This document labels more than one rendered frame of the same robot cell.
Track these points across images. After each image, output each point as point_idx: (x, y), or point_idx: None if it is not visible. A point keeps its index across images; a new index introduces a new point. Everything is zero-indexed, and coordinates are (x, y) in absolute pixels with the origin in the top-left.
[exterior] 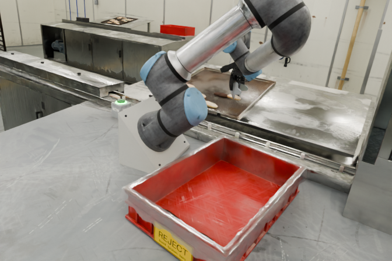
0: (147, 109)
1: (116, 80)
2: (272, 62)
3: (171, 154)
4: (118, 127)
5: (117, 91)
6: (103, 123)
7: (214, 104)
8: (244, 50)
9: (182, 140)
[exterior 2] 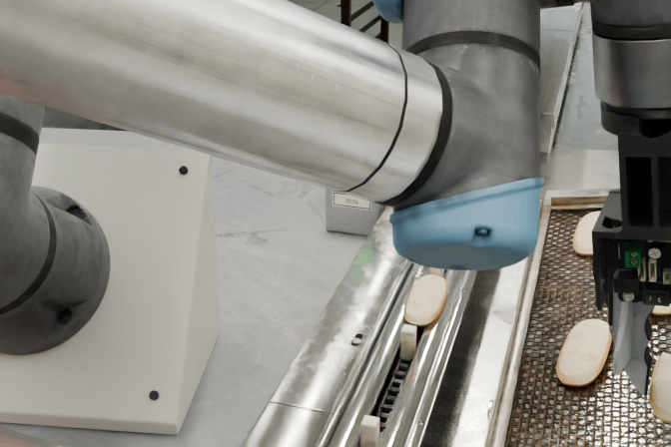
0: (94, 184)
1: (545, 104)
2: (79, 116)
3: (22, 388)
4: (262, 241)
5: (588, 156)
6: (276, 213)
7: (583, 363)
8: (424, 23)
9: (154, 383)
